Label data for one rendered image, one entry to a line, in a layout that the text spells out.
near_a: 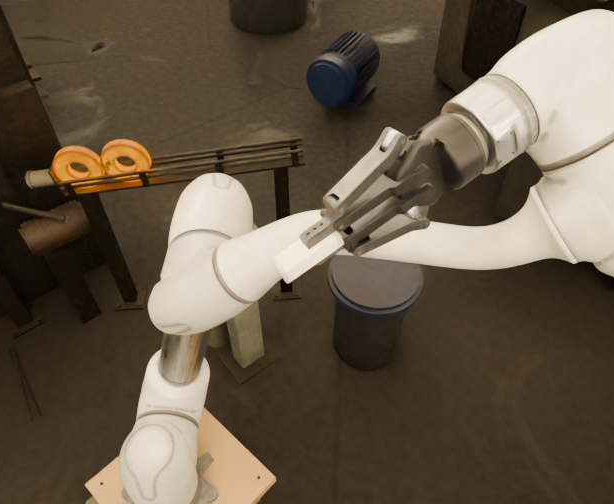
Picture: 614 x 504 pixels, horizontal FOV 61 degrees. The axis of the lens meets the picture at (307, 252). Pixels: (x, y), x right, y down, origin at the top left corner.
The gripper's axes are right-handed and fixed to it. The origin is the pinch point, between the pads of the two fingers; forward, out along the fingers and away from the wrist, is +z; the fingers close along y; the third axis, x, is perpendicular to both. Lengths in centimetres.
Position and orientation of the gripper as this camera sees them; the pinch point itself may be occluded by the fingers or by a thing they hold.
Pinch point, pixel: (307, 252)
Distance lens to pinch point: 52.4
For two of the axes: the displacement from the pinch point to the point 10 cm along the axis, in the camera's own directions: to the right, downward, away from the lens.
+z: -8.1, 5.7, -1.3
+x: -4.7, -5.0, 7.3
